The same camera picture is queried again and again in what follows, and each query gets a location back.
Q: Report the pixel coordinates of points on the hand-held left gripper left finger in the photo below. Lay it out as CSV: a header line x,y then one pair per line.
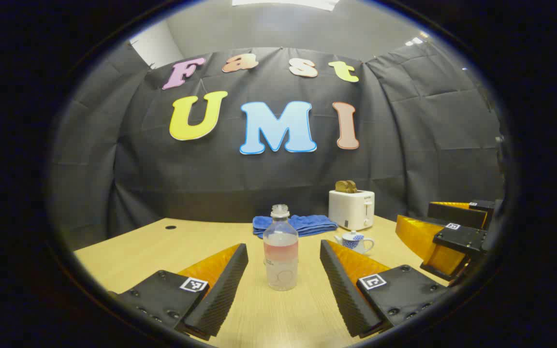
x,y
225,290

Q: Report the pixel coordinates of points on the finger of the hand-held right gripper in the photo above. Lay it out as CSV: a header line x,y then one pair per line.
x,y
462,239
455,215

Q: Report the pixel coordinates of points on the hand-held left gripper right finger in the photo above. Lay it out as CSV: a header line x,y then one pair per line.
x,y
341,290

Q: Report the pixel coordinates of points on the white blue teacup lid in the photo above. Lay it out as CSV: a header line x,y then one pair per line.
x,y
354,236

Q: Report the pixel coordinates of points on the clear plastic water bottle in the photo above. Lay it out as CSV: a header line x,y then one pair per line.
x,y
281,261

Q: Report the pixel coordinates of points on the folded blue towel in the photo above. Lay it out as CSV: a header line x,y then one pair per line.
x,y
312,224

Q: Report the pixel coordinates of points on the white toaster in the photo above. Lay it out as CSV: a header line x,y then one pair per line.
x,y
348,210

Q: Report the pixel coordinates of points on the brown bread slice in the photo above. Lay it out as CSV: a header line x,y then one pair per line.
x,y
340,186
352,187

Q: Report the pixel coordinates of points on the black backdrop cloth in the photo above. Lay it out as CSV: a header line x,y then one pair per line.
x,y
211,183

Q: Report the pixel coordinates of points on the small ceiling light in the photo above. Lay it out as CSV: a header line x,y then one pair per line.
x,y
416,40

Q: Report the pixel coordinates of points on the large ceiling light panel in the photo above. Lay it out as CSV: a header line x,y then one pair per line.
x,y
283,3

